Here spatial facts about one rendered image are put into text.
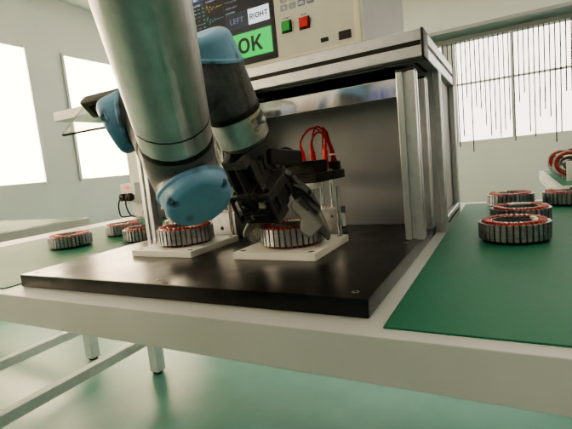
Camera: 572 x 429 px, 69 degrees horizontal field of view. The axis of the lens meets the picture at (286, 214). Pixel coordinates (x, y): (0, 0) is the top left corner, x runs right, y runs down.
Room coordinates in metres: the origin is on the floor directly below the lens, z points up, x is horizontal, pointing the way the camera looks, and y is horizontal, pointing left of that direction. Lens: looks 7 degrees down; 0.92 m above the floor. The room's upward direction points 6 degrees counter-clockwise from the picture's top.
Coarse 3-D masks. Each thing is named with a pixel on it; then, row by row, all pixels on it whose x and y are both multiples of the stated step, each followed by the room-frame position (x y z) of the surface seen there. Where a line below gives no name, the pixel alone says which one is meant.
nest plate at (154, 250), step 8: (216, 240) 0.81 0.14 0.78; (224, 240) 0.81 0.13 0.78; (232, 240) 0.83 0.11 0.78; (144, 248) 0.81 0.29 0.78; (152, 248) 0.80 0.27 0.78; (160, 248) 0.79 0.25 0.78; (168, 248) 0.78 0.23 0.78; (176, 248) 0.77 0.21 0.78; (184, 248) 0.76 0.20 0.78; (192, 248) 0.75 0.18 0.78; (200, 248) 0.75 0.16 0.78; (208, 248) 0.76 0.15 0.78; (216, 248) 0.79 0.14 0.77; (152, 256) 0.77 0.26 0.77; (160, 256) 0.76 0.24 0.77; (168, 256) 0.75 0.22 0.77; (176, 256) 0.74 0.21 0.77; (184, 256) 0.73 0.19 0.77; (192, 256) 0.72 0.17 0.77
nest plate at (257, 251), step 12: (324, 240) 0.70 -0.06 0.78; (336, 240) 0.69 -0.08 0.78; (348, 240) 0.73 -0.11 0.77; (240, 252) 0.67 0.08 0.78; (252, 252) 0.66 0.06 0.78; (264, 252) 0.65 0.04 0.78; (276, 252) 0.64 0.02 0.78; (288, 252) 0.63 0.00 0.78; (300, 252) 0.62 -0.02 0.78; (312, 252) 0.62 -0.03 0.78; (324, 252) 0.64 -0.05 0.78
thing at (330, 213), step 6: (324, 210) 0.81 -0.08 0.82; (330, 210) 0.80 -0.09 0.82; (342, 210) 0.82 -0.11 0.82; (330, 216) 0.80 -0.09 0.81; (336, 216) 0.79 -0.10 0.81; (330, 222) 0.80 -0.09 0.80; (336, 222) 0.79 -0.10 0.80; (330, 228) 0.80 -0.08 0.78; (336, 228) 0.80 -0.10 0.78; (342, 228) 0.82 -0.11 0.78
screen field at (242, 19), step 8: (256, 8) 0.87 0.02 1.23; (264, 8) 0.86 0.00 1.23; (232, 16) 0.90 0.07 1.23; (240, 16) 0.89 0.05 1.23; (248, 16) 0.88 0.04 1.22; (256, 16) 0.87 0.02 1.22; (264, 16) 0.86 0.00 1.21; (232, 24) 0.90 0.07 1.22; (240, 24) 0.89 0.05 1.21; (248, 24) 0.88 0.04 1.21
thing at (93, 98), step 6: (108, 90) 0.68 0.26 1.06; (114, 90) 0.67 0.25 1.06; (84, 96) 0.71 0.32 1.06; (90, 96) 0.70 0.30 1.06; (96, 96) 0.69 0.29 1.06; (102, 96) 0.68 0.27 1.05; (84, 102) 0.70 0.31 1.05; (90, 102) 0.69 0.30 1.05; (96, 102) 0.69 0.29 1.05; (84, 108) 0.71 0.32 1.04; (90, 108) 0.71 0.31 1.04; (90, 114) 0.72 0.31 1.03; (96, 114) 0.71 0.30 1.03
